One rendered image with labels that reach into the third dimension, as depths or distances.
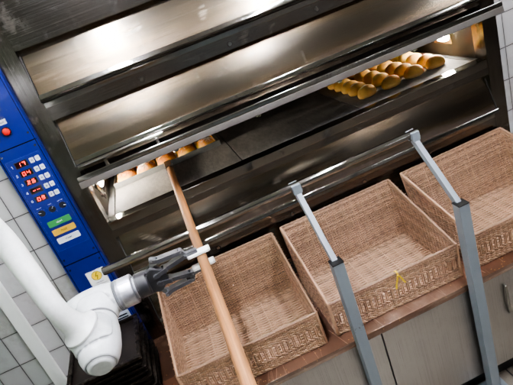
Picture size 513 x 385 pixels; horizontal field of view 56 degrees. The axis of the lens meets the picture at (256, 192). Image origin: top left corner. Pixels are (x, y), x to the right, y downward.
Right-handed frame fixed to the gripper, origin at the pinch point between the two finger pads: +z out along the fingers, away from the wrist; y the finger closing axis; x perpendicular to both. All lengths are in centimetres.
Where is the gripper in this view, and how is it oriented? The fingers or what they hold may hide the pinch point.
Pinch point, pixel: (201, 257)
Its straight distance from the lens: 143.3
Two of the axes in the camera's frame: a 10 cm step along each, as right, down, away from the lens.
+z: 9.1, -4.0, 1.2
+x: 2.7, 3.2, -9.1
